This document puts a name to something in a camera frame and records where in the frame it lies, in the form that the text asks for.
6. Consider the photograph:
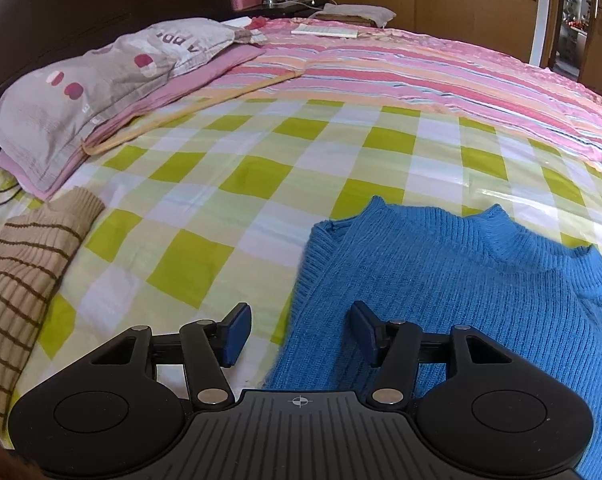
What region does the dark nightstand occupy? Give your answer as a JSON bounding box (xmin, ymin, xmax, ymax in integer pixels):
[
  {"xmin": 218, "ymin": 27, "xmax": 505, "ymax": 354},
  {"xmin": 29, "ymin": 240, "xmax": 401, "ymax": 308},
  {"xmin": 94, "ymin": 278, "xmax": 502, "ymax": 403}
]
[{"xmin": 231, "ymin": 0, "xmax": 332, "ymax": 23}]

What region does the green checkered plastic sheet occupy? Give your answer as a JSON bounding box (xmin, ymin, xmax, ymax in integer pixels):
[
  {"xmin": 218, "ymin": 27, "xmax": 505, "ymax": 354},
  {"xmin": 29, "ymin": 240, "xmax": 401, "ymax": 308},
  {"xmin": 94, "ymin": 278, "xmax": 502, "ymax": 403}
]
[{"xmin": 0, "ymin": 97, "xmax": 602, "ymax": 401}]

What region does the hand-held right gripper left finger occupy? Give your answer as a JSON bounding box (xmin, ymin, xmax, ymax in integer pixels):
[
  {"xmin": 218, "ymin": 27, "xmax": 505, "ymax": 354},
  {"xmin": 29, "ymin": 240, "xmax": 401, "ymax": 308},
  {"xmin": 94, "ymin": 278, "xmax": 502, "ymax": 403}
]
[{"xmin": 88, "ymin": 302, "xmax": 254, "ymax": 408}]

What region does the blue yellow-striped knit sweater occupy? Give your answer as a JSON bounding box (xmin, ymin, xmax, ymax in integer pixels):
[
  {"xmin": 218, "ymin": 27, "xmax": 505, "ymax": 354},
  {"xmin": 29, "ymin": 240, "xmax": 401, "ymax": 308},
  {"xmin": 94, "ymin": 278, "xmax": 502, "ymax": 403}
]
[{"xmin": 263, "ymin": 195, "xmax": 602, "ymax": 480}]

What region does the pink striped quilt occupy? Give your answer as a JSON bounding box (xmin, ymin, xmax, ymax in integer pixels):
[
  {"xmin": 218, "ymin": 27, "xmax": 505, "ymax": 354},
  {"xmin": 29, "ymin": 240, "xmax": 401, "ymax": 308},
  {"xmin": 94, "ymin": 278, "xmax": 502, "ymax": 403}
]
[{"xmin": 181, "ymin": 17, "xmax": 602, "ymax": 173}]

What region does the grey dotted pillow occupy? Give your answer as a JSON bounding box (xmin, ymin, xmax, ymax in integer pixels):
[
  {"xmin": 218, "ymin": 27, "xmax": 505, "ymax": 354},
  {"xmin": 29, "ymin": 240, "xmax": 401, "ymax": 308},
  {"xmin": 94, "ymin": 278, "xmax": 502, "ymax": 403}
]
[{"xmin": 0, "ymin": 17, "xmax": 266, "ymax": 188}]

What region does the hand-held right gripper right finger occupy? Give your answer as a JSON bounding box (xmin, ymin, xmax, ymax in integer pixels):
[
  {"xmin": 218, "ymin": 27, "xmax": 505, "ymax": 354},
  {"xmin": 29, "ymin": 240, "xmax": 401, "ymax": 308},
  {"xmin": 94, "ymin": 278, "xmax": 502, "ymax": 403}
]
[{"xmin": 349, "ymin": 301, "xmax": 514, "ymax": 407}]

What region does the wooden wardrobe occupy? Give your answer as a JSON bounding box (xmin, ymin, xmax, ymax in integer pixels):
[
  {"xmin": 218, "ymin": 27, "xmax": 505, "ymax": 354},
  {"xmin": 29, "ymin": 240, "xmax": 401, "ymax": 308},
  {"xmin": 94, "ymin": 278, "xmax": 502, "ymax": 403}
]
[{"xmin": 293, "ymin": 0, "xmax": 566, "ymax": 68}]

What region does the pink folded sheet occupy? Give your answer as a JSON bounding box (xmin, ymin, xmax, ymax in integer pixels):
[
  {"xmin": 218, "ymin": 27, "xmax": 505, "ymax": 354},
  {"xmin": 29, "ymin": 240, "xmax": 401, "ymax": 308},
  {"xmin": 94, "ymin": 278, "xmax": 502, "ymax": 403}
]
[{"xmin": 0, "ymin": 42, "xmax": 266, "ymax": 201}]

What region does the beige brown-striped sweater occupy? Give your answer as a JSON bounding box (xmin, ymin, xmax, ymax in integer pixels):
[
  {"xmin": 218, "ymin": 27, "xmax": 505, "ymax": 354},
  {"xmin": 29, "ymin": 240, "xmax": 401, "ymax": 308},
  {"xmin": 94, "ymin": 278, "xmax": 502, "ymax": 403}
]
[{"xmin": 0, "ymin": 186, "xmax": 106, "ymax": 441}]

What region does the white flat box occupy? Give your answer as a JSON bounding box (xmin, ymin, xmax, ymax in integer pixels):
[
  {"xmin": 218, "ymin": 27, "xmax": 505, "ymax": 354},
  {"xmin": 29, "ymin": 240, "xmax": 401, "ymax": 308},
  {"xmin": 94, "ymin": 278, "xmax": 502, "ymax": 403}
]
[{"xmin": 291, "ymin": 22, "xmax": 362, "ymax": 41}]

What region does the dark wooden headboard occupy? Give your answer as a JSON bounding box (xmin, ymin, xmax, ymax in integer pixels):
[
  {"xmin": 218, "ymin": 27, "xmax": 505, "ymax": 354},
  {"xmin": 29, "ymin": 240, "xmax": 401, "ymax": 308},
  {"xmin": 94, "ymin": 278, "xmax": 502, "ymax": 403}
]
[{"xmin": 0, "ymin": 0, "xmax": 232, "ymax": 126}]

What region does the small grey cushion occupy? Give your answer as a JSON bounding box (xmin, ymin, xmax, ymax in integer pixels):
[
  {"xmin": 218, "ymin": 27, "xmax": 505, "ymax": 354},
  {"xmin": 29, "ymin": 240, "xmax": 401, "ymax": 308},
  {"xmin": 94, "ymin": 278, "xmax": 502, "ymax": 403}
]
[{"xmin": 311, "ymin": 2, "xmax": 396, "ymax": 28}]

